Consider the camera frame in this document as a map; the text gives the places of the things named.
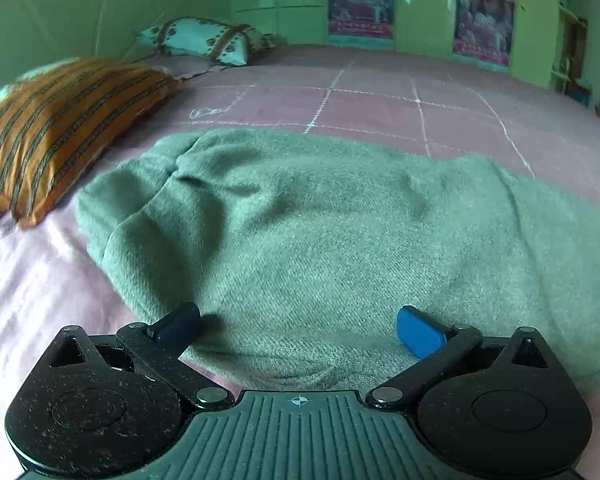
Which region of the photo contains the pink grid bedsheet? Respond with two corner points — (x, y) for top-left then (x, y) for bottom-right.
(0, 46), (600, 479)

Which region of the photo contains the orange striped pillow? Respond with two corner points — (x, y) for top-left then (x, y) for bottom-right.
(0, 58), (180, 228)

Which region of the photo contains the corner shelf unit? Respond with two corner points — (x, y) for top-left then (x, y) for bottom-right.
(552, 3), (592, 107)

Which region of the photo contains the white patterned pillow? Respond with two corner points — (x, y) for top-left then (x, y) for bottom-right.
(137, 16), (284, 67)

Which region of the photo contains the green wardrobe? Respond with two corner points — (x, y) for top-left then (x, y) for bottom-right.
(230, 0), (560, 88)

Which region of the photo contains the right lower wall poster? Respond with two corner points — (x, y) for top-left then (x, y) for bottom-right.
(452, 0), (515, 72)

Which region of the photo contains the wall poster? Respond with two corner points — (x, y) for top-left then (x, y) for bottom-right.
(452, 0), (515, 72)
(327, 0), (394, 40)

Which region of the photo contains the left wall poster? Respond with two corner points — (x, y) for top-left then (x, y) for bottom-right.
(327, 0), (394, 40)

